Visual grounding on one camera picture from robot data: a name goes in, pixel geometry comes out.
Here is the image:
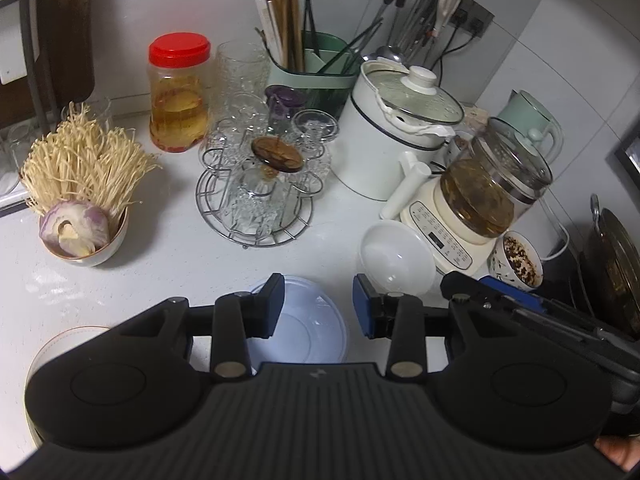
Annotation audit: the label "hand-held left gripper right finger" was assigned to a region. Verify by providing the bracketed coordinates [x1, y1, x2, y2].
[352, 274, 501, 380]

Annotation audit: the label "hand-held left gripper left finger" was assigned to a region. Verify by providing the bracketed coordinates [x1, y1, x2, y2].
[117, 273, 286, 380]

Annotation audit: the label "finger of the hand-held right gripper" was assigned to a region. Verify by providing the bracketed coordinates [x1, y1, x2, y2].
[440, 272, 546, 317]

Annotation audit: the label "light blue plastic bowl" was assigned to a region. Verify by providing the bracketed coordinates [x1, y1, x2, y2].
[244, 275, 349, 367]

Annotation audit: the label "white ceramic bowl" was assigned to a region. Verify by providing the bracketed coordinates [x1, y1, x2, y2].
[356, 222, 437, 301]

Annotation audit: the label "white plate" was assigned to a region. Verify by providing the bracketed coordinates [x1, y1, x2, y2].
[24, 326, 112, 454]

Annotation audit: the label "person's right hand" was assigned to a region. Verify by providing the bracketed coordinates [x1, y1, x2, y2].
[596, 435, 640, 474]

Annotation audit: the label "leaf-patterned ceramic bowl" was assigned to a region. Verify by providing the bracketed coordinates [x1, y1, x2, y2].
[489, 231, 545, 292]

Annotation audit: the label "dark steel wok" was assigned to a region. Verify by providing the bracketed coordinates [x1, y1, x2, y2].
[579, 193, 640, 342]

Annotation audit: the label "glass health kettle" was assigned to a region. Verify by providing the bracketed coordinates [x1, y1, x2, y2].
[398, 117, 555, 277]

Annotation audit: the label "wooden-lid glass bottle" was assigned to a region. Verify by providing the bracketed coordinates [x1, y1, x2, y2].
[239, 137, 305, 197]

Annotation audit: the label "white electric cooking pot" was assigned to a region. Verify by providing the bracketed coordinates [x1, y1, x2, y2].
[331, 59, 467, 221]

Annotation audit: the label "white bowl with gold rim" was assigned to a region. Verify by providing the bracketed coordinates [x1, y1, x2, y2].
[40, 205, 130, 267]

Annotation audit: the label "mint green electric kettle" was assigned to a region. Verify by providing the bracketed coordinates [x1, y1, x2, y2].
[495, 89, 565, 162]

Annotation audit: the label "black framed panel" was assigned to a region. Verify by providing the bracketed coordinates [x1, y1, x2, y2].
[615, 134, 640, 177]

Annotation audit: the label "purple glass cup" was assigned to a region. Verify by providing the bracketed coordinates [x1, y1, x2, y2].
[264, 85, 305, 134]

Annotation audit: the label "halved purple onion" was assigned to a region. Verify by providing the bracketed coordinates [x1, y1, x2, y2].
[39, 198, 111, 256]

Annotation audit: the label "red-lid plastic jar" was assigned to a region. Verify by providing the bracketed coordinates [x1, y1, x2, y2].
[148, 33, 212, 154]

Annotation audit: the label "green chopstick holder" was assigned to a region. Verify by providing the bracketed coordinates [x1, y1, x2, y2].
[264, 32, 364, 122]

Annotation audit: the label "tall patterned glass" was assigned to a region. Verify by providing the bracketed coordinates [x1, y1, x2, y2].
[215, 41, 271, 127]

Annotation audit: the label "bunch of enoki mushrooms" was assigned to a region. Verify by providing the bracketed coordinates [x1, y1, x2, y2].
[20, 102, 162, 222]

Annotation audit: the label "steel ladle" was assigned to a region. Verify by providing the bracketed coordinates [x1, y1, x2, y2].
[362, 0, 418, 64]

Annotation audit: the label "clear drinking glass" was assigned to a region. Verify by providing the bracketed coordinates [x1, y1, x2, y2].
[0, 120, 32, 196]
[74, 97, 114, 132]

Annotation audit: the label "white drain tray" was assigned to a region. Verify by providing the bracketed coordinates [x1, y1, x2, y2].
[0, 187, 38, 217]

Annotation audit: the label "white chopstick packet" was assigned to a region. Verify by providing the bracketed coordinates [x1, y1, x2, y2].
[252, 0, 282, 62]

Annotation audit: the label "bundle of dark chopsticks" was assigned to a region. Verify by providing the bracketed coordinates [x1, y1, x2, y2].
[302, 0, 385, 77]

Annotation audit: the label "bundle of wooden chopsticks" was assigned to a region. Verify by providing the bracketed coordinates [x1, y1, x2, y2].
[264, 0, 306, 74]

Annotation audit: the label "wooden cutting board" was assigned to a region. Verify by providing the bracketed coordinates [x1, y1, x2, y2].
[37, 0, 96, 112]

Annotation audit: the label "grey metal knife rack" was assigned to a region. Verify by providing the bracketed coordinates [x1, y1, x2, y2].
[0, 0, 62, 132]

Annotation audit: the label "white rack cup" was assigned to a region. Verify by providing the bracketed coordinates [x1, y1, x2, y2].
[0, 24, 27, 86]

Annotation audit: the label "round wire cup rack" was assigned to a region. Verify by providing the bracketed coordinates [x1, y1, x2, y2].
[194, 159, 315, 250]

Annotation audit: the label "white power cord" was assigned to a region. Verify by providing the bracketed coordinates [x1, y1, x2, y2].
[541, 194, 572, 262]

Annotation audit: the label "wire rack with glass cups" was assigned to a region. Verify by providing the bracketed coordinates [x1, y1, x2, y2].
[198, 92, 334, 239]

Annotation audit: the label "black power cable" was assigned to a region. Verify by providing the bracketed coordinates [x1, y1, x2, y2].
[439, 22, 483, 70]

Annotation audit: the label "black wall socket strip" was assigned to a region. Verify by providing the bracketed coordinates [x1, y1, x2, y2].
[451, 0, 496, 39]

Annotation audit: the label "white-handled scissors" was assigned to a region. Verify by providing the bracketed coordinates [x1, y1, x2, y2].
[431, 0, 467, 40]

